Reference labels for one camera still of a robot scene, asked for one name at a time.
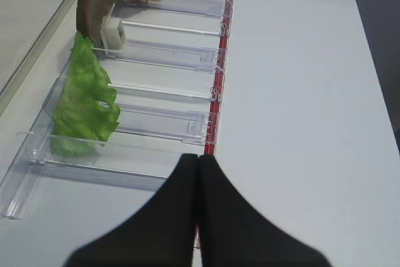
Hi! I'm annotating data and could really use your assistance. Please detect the clear right ingredient rack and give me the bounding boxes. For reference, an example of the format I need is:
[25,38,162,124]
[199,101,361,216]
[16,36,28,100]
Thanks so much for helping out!
[1,0,233,219]

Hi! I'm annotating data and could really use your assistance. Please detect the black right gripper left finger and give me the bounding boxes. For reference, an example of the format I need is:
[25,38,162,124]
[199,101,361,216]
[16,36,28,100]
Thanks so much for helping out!
[65,154,198,266]

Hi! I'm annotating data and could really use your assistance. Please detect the white pusher block near patty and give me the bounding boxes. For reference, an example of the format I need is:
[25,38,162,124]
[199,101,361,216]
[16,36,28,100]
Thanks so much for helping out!
[100,18,126,50]

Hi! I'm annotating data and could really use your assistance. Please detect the white metal baking tray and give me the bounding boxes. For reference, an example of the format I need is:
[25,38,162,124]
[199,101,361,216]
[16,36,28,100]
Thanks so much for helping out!
[1,0,76,112]

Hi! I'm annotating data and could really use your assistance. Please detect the upright brown meat patty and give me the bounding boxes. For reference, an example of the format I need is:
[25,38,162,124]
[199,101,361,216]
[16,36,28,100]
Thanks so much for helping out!
[76,0,114,48]

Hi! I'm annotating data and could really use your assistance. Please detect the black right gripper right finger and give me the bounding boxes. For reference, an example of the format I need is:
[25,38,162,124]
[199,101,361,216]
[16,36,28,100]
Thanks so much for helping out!
[197,155,330,266]

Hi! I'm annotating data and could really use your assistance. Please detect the large green lettuce leaf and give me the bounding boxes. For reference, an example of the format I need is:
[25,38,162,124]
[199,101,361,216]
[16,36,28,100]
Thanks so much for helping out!
[51,32,121,158]

